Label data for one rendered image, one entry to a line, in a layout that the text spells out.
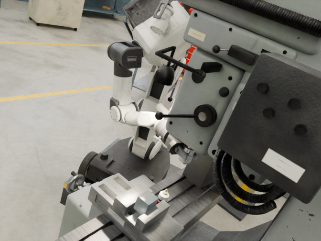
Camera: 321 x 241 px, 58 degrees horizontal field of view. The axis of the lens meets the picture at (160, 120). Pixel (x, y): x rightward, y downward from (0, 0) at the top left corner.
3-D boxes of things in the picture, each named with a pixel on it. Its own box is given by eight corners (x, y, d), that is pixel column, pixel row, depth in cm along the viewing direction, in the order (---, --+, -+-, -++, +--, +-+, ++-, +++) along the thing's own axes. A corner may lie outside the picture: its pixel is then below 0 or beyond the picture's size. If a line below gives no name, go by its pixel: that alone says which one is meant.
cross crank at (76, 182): (59, 190, 160) (63, 174, 155) (77, 183, 169) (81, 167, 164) (77, 209, 153) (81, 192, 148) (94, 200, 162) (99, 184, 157)
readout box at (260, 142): (211, 147, 60) (258, 50, 51) (230, 137, 67) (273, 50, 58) (305, 210, 51) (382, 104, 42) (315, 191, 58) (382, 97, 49)
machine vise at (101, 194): (87, 199, 112) (92, 177, 108) (114, 184, 124) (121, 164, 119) (154, 263, 97) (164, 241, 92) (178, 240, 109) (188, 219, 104)
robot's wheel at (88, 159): (90, 168, 216) (96, 146, 207) (96, 170, 215) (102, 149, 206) (74, 181, 198) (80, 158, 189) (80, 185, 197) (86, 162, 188)
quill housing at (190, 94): (159, 130, 104) (191, 44, 90) (189, 120, 120) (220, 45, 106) (202, 160, 95) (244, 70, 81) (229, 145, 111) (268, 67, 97)
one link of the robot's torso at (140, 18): (125, 44, 166) (106, 10, 131) (174, 10, 166) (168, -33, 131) (154, 84, 160) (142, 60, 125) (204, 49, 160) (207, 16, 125)
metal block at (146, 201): (133, 208, 105) (137, 195, 102) (143, 201, 109) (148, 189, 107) (143, 217, 102) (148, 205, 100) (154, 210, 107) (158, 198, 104)
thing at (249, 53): (209, 51, 81) (215, 37, 79) (216, 51, 84) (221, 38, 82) (248, 70, 75) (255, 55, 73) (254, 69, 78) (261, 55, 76)
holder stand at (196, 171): (181, 173, 147) (196, 141, 138) (206, 163, 163) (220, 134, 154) (199, 189, 140) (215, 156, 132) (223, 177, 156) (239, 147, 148)
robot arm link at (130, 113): (136, 129, 132) (114, 126, 147) (154, 124, 138) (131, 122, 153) (133, 106, 130) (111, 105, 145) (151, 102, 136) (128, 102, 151)
